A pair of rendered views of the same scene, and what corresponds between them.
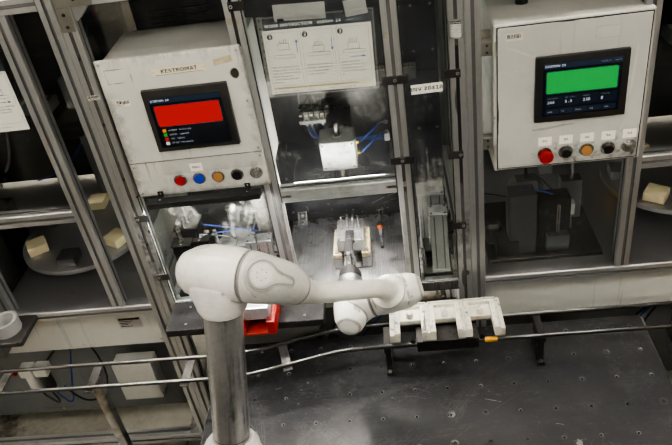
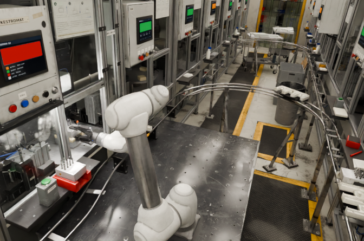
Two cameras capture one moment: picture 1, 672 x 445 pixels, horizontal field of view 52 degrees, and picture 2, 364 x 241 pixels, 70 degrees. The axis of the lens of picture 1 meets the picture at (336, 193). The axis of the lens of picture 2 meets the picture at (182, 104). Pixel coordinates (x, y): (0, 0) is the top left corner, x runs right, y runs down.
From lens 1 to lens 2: 1.66 m
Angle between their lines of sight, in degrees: 66
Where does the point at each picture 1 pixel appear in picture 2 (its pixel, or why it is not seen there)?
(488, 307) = not seen: hidden behind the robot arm
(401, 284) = not seen: hidden behind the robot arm
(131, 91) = not seen: outside the picture
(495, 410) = (166, 155)
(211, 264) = (136, 100)
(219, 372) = (150, 162)
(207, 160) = (28, 88)
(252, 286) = (164, 96)
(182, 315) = (23, 216)
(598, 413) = (183, 137)
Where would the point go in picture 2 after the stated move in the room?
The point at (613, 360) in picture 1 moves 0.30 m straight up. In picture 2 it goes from (167, 127) to (168, 99)
